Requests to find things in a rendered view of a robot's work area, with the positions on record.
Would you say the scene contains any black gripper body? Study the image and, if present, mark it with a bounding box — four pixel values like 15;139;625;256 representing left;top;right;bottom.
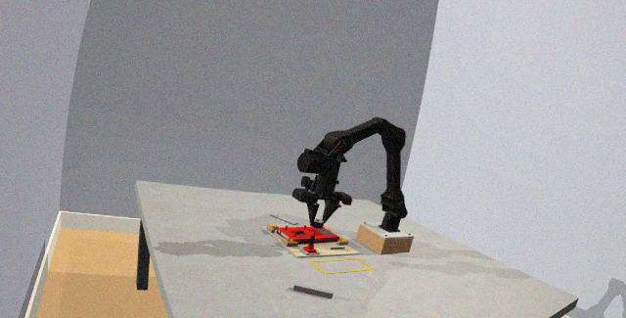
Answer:
291;173;352;205

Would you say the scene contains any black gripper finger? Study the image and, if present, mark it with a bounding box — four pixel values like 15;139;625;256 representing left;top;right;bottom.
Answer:
306;203;319;223
322;200;342;224

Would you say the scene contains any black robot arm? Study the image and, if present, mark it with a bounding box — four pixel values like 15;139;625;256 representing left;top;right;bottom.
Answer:
297;116;408;233

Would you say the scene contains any black tyre with grey wheel rim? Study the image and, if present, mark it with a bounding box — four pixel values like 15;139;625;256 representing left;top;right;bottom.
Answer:
310;218;325;229

